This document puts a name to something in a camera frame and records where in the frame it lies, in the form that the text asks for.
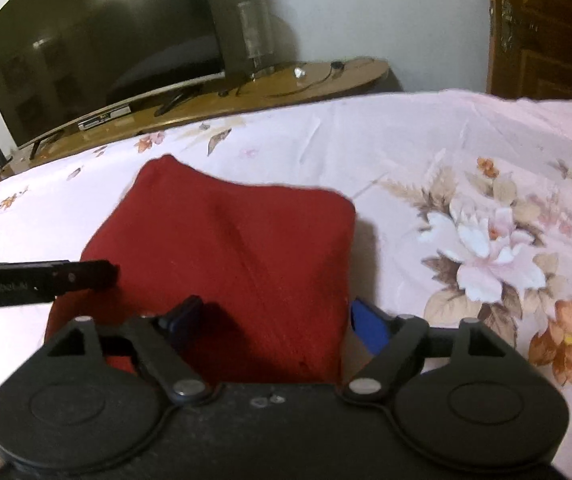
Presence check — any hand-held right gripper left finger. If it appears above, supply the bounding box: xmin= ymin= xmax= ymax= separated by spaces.
xmin=46 ymin=295 xmax=211 ymax=403

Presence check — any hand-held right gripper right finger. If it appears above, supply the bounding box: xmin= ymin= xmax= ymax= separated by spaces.
xmin=338 ymin=298 xmax=512 ymax=406

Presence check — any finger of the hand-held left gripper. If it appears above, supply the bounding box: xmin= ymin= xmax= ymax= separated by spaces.
xmin=54 ymin=259 xmax=120 ymax=292

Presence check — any red knit garment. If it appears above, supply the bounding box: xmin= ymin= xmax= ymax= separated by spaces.
xmin=46 ymin=154 xmax=357 ymax=385

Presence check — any silver set-top box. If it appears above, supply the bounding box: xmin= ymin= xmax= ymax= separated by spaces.
xmin=76 ymin=106 xmax=132 ymax=133

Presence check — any floral white bed sheet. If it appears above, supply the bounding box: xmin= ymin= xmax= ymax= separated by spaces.
xmin=0 ymin=88 xmax=572 ymax=480

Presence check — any black flat television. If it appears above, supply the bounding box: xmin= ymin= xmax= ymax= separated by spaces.
xmin=0 ymin=0 xmax=227 ymax=150

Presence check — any wooden television stand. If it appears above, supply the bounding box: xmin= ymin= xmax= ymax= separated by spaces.
xmin=0 ymin=58 xmax=391 ymax=190

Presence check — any clear glass vase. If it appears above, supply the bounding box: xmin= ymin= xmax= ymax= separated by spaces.
xmin=236 ymin=0 xmax=277 ymax=81

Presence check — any metal door lock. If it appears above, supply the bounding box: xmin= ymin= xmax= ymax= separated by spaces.
xmin=499 ymin=0 xmax=539 ymax=52

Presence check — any wooden door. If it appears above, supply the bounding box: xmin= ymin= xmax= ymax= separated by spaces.
xmin=486 ymin=0 xmax=572 ymax=102

